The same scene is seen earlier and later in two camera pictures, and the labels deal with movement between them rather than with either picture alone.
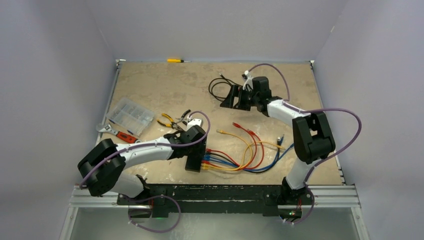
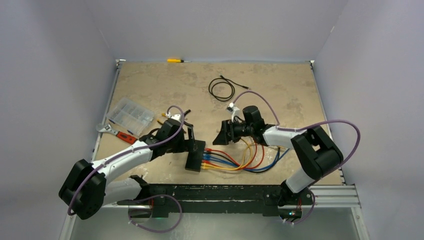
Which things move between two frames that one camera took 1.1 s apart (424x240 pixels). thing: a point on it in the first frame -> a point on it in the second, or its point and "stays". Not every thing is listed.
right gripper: x=229 y=102 -> x=226 y=134
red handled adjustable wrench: x=103 y=127 stays
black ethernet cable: x=228 y=82 stays
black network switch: x=193 y=163 stays
